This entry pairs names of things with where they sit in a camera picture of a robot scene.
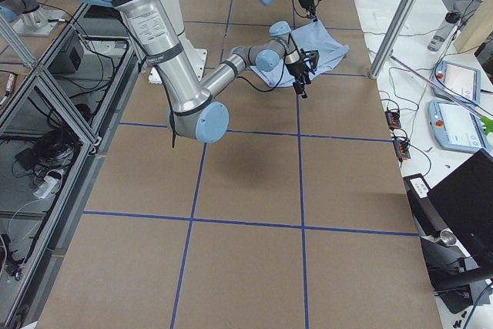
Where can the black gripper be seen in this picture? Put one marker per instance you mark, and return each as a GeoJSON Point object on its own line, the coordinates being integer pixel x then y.
{"type": "Point", "coordinates": [306, 2]}
{"type": "Point", "coordinates": [296, 71]}

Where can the white pedestal column base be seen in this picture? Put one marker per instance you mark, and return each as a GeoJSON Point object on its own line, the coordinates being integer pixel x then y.
{"type": "Point", "coordinates": [169, 16]}

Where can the grabber stick green handle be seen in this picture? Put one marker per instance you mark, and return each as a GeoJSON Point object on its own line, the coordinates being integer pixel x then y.
{"type": "Point", "coordinates": [454, 97]}

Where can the orange circuit board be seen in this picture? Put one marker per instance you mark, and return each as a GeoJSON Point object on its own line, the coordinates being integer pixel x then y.
{"type": "Point", "coordinates": [401, 148]}
{"type": "Point", "coordinates": [393, 119]}

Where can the lower blue teach pendant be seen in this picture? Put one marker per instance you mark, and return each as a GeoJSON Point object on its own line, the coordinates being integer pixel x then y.
{"type": "Point", "coordinates": [455, 128]}

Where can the wooden board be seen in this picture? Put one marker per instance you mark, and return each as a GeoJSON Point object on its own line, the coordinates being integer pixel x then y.
{"type": "Point", "coordinates": [478, 28]}

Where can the aluminium frame post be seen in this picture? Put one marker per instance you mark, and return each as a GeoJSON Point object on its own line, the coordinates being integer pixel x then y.
{"type": "Point", "coordinates": [397, 23]}

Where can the lower orange circuit board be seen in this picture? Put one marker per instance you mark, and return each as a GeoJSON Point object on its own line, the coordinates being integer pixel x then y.
{"type": "Point", "coordinates": [401, 148]}

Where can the upper blue teach pendant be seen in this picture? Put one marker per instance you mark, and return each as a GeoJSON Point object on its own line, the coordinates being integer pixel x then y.
{"type": "Point", "coordinates": [463, 80]}

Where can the upper orange circuit board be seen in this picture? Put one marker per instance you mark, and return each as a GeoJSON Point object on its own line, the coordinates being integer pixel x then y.
{"type": "Point", "coordinates": [393, 119]}

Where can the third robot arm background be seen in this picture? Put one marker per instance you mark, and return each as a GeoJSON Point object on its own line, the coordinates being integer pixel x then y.
{"type": "Point", "coordinates": [11, 10]}

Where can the black box white label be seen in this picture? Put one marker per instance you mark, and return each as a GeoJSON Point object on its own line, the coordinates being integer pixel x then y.
{"type": "Point", "coordinates": [427, 217]}

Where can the blue teach pendant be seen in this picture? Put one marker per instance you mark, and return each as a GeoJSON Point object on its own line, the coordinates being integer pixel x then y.
{"type": "Point", "coordinates": [463, 80]}
{"type": "Point", "coordinates": [455, 128]}

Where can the black laptop monitor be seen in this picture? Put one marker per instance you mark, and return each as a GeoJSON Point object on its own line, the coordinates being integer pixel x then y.
{"type": "Point", "coordinates": [464, 202]}

